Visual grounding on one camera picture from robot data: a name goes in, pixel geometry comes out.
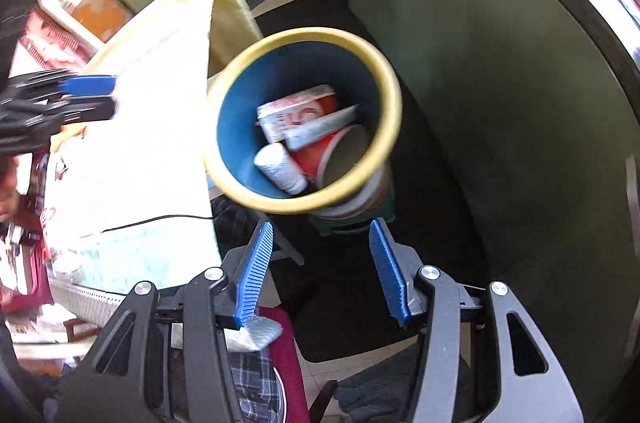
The person's plaid trousers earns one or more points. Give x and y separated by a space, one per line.
255 383

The table with patterned tablecloth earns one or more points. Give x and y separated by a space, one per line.
150 128

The small white bottle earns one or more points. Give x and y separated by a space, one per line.
280 165

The green sink-side base cabinets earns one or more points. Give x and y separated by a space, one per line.
500 103

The blue yellow-rimmed trash bin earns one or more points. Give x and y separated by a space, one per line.
240 128

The person's red garment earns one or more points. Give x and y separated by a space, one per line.
292 353

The red and white carton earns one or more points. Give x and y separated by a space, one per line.
290 110

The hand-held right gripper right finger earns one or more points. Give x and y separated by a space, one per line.
387 273

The red paper cup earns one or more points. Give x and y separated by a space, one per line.
310 160

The white squeeze tube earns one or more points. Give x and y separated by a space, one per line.
322 127

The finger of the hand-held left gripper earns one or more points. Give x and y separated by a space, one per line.
85 110
87 84

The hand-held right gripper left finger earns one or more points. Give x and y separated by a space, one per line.
255 273

